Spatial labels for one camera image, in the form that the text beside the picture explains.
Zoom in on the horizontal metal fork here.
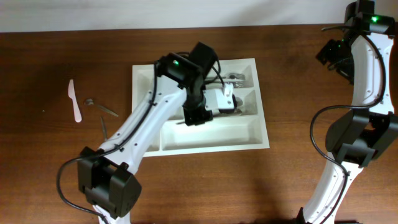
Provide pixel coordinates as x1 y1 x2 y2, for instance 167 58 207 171
206 73 246 81

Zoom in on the small teaspoon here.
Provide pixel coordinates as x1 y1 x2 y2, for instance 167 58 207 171
100 116 108 141
84 98 119 117

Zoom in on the pink plastic knife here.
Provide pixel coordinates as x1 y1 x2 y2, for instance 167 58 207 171
68 79 82 123

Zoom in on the large metal spoon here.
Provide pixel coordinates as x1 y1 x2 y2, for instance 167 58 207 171
236 97 243 108
219 108 243 116

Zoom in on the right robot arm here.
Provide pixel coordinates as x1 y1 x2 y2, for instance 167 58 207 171
293 0 397 223

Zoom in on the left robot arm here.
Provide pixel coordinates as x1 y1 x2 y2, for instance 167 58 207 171
77 42 236 223

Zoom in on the white plastic cutlery tray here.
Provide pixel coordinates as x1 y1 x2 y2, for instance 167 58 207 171
145 58 270 157

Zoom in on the left black cable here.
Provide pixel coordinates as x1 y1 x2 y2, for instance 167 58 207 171
56 51 226 224

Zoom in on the black cable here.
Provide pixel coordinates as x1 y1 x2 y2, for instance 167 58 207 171
310 24 387 224
56 51 226 224

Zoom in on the right black cable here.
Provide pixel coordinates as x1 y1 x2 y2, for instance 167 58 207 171
310 24 387 224

